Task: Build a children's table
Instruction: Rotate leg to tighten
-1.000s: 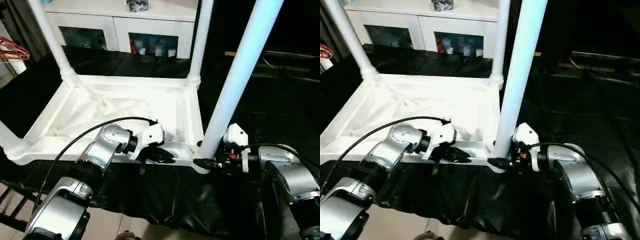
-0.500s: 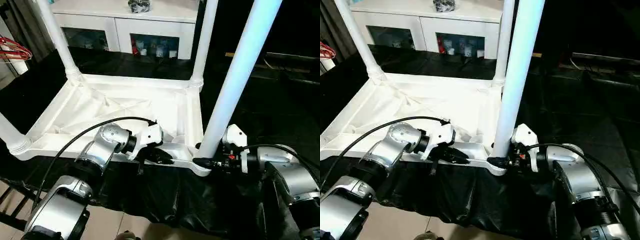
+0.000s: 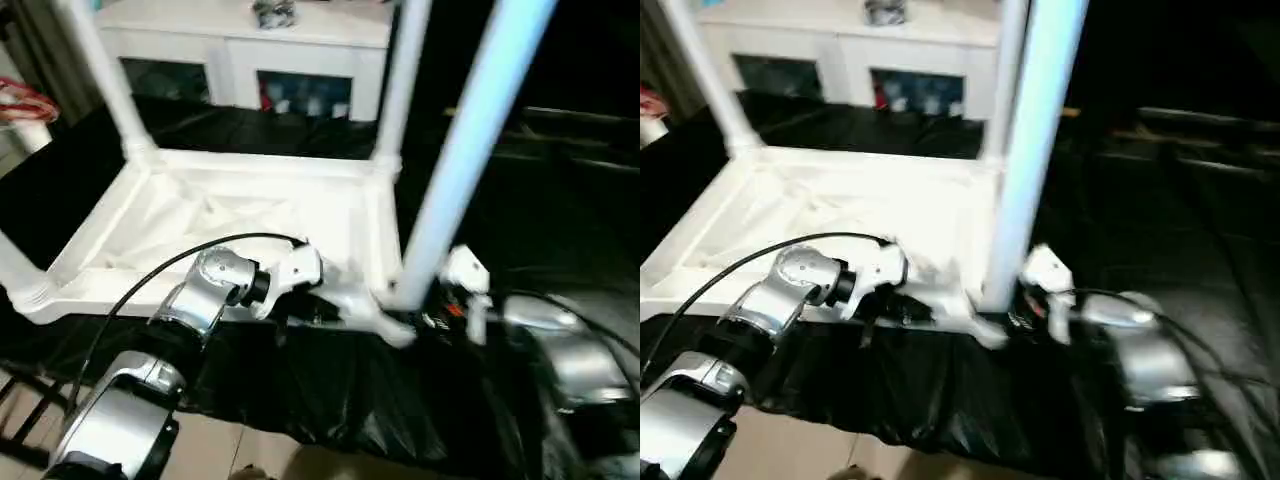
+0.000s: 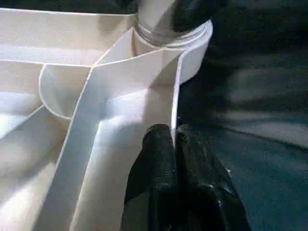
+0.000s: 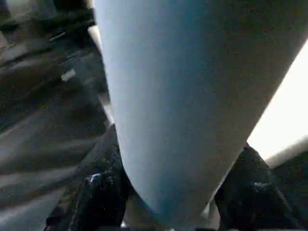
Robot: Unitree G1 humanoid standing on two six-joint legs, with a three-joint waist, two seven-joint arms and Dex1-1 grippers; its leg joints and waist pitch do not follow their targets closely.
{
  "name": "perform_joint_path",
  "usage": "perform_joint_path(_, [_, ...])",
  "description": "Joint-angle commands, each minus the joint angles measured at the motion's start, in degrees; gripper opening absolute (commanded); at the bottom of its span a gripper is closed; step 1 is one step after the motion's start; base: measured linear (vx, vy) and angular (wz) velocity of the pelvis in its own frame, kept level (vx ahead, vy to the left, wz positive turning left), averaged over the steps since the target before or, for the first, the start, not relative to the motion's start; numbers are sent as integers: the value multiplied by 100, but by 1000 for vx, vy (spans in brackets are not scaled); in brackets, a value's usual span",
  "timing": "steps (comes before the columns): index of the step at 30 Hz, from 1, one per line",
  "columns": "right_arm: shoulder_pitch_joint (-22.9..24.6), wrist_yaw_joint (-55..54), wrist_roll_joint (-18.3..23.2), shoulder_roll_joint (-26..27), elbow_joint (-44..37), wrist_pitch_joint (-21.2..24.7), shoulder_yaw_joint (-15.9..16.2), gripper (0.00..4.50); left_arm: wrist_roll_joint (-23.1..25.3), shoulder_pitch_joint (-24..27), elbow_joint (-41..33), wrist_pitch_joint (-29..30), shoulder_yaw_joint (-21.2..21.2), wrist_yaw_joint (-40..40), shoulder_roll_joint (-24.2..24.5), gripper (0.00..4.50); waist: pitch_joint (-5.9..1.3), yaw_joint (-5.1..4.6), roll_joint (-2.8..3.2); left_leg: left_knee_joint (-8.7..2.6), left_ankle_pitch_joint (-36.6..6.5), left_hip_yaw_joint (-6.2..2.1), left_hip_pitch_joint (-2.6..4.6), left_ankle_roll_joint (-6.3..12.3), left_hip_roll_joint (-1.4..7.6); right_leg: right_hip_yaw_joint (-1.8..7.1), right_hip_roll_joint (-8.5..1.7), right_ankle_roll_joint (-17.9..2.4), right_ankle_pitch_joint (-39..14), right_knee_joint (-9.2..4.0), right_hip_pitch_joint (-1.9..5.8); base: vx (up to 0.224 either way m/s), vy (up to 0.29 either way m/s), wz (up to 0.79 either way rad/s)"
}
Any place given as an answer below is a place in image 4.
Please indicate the white plastic table leg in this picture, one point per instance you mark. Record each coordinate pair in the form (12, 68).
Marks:
(156, 21)

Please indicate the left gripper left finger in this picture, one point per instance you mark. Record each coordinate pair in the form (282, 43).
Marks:
(154, 180)

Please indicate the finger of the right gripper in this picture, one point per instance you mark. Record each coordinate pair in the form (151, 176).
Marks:
(197, 14)

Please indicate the white plastic table top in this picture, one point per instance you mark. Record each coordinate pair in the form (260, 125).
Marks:
(108, 96)

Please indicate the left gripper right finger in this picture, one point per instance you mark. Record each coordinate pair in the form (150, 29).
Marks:
(202, 192)

